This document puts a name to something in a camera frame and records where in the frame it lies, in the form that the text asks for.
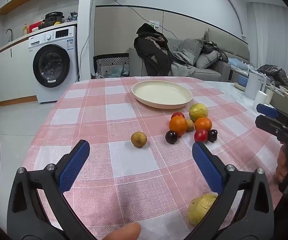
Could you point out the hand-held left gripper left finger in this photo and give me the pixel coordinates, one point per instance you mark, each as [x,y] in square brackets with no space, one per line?
[75,165]

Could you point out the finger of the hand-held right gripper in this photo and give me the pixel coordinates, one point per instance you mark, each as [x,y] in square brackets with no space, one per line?
[266,110]
[268,125]

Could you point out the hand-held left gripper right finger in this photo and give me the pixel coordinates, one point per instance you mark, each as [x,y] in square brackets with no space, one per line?
[207,167]

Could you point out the dark purple plum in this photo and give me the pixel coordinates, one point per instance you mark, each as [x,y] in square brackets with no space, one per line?
[212,135]
[171,137]

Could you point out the red tomato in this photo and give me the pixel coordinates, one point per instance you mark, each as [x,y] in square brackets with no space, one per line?
[200,135]
[177,115]

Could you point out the orange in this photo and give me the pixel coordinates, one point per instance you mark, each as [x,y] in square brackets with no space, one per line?
[178,126]
[203,124]

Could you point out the brown kiwi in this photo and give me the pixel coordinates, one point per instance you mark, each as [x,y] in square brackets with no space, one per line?
[138,139]

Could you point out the cream round plate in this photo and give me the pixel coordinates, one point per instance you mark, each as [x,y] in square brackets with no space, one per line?
[159,92]

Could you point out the person's right hand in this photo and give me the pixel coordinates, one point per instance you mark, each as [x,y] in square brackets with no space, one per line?
[281,163]

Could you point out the person's left hand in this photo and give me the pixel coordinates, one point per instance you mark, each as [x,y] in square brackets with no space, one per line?
[126,232]

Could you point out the white cup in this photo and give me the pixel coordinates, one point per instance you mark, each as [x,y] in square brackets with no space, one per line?
[260,98]

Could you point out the cream cup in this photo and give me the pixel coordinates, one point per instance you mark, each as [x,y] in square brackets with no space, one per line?
[270,96]

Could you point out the white appliance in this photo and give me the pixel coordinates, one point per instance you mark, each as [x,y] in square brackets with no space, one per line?
[254,83]

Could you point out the white marble table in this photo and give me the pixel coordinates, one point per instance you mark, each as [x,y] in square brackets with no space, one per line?
[234,97]

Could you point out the dark puffer jacket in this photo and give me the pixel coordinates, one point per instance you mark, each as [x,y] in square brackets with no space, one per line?
[274,73]

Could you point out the blue container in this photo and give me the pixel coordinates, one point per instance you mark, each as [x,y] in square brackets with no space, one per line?
[243,80]

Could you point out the small tan longan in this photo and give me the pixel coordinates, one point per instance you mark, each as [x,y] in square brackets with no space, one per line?
[189,125]

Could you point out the light blue cloth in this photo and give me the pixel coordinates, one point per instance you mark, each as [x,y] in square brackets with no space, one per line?
[238,63]

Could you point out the pink checkered tablecloth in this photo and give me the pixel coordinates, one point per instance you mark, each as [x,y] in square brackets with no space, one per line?
[109,120]

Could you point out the grey sofa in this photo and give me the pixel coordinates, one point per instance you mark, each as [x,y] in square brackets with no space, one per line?
[209,75]

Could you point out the white curtain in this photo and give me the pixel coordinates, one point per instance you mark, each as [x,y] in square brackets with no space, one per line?
[271,35]

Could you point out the small grey pillow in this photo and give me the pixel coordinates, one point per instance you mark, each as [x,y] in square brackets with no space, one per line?
[206,61]

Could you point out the dark clothes pile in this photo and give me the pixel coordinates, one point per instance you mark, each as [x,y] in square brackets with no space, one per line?
[214,48]

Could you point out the grey blanket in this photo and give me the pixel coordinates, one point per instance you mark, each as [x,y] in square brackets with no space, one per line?
[181,67]

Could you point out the large grey pillow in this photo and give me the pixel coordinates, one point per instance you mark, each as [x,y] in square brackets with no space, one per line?
[190,50]

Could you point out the white washing machine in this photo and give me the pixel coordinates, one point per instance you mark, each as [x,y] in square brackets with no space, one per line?
[51,65]

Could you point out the light blue bags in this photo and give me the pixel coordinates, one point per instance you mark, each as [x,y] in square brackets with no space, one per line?
[116,70]

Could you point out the white counter cabinet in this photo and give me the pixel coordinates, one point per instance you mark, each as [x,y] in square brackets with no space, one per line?
[11,75]

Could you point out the patterned basket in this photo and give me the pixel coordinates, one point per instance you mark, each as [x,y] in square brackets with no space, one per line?
[111,60]

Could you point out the black jacket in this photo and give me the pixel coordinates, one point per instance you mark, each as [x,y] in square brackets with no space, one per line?
[154,52]

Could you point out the yellow bottle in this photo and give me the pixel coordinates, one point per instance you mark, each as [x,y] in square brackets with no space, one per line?
[25,30]

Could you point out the red box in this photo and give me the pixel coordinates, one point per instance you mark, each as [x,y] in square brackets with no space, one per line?
[36,27]

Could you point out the metal faucet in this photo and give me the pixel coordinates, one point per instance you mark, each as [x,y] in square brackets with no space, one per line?
[10,33]

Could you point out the black cooker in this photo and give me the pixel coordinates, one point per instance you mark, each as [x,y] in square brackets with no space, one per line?
[53,18]

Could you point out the grey bag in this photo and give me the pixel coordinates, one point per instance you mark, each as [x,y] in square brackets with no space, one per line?
[72,17]

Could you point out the wall outlet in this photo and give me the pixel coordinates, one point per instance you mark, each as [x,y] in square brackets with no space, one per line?
[156,24]

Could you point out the white wall cabinet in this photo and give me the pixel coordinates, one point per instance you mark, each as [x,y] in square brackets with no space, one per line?
[13,3]

